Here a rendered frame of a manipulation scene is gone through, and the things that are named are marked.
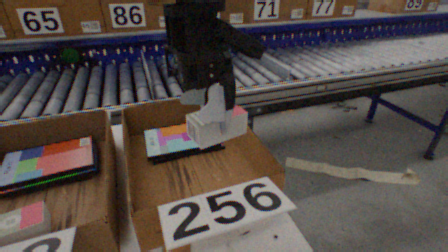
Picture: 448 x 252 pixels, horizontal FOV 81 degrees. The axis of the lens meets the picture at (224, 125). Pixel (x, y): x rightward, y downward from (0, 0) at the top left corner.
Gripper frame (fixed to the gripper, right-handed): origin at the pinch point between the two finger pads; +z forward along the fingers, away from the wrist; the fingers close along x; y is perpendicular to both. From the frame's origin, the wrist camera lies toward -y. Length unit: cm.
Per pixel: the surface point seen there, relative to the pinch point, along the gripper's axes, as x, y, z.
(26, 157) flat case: -29.2, 34.4, 13.4
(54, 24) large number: -117, 19, -2
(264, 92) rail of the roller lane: -41, -48, 22
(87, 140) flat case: -29.1, 21.3, 13.5
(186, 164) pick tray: -11.1, 2.5, 17.3
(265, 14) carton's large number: -92, -89, 0
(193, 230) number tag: 14.1, 12.4, 7.0
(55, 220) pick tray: -9.7, 30.8, 17.3
